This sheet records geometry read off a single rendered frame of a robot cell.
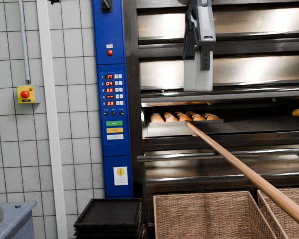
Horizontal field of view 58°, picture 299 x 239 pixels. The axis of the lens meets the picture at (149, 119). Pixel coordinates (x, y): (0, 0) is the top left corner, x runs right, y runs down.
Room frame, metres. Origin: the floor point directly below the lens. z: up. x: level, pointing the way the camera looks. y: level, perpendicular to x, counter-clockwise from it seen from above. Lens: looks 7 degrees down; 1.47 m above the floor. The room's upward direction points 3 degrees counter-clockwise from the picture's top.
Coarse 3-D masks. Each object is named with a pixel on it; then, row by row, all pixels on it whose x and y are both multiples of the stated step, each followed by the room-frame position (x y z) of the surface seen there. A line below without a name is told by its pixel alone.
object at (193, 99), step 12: (180, 96) 1.37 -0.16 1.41; (192, 96) 1.37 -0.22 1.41; (204, 96) 1.37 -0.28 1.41; (216, 96) 1.37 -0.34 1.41; (228, 96) 1.37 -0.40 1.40; (240, 96) 1.37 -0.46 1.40; (252, 96) 1.37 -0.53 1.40; (264, 96) 1.37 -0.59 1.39; (276, 96) 1.37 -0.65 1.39; (288, 96) 1.38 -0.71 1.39
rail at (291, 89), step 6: (234, 90) 1.37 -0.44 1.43; (240, 90) 1.37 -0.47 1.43; (246, 90) 1.37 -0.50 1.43; (252, 90) 1.37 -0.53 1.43; (258, 90) 1.37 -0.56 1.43; (264, 90) 1.37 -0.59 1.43; (270, 90) 1.37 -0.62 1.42; (276, 90) 1.37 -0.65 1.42; (282, 90) 1.37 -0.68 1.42; (288, 90) 1.37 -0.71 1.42; (294, 90) 1.37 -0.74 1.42; (144, 96) 1.37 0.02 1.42; (150, 96) 1.37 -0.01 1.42; (156, 96) 1.37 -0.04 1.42; (162, 96) 1.37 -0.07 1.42; (168, 96) 1.37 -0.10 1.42; (174, 96) 1.37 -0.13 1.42
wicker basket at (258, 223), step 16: (224, 192) 1.48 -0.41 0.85; (240, 192) 1.48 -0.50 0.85; (160, 208) 1.46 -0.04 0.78; (176, 208) 1.46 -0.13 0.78; (192, 208) 1.46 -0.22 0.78; (208, 208) 1.46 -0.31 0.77; (224, 208) 1.46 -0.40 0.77; (240, 208) 1.46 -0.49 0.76; (256, 208) 1.36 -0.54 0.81; (160, 224) 1.44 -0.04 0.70; (176, 224) 1.44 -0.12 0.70; (208, 224) 1.44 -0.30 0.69; (224, 224) 1.44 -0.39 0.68; (240, 224) 1.43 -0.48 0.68; (256, 224) 1.35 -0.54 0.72
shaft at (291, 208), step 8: (192, 128) 1.68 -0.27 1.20; (200, 136) 1.44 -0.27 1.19; (216, 144) 1.16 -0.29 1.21; (224, 152) 1.02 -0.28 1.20; (232, 160) 0.92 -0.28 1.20; (240, 168) 0.84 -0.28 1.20; (248, 168) 0.81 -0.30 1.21; (248, 176) 0.77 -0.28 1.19; (256, 176) 0.74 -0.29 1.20; (256, 184) 0.71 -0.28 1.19; (264, 184) 0.68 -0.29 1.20; (264, 192) 0.66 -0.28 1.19; (272, 192) 0.63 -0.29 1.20; (280, 192) 0.62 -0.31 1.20; (272, 200) 0.62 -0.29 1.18; (280, 200) 0.59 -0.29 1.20; (288, 200) 0.57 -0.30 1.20; (288, 208) 0.55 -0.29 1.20; (296, 208) 0.54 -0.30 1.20; (296, 216) 0.52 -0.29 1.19
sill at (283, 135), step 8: (160, 136) 1.56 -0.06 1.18; (168, 136) 1.55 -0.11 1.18; (176, 136) 1.54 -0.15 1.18; (184, 136) 1.53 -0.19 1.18; (192, 136) 1.52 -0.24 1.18; (208, 136) 1.52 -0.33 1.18; (216, 136) 1.52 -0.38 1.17; (224, 136) 1.52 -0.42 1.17; (232, 136) 1.52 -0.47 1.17; (240, 136) 1.52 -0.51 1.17; (248, 136) 1.52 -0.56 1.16; (256, 136) 1.52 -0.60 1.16; (264, 136) 1.52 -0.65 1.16; (272, 136) 1.52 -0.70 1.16; (280, 136) 1.52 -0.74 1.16; (288, 136) 1.52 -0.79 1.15; (296, 136) 1.52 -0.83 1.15; (144, 144) 1.51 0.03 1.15; (152, 144) 1.51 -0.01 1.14; (160, 144) 1.51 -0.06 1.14
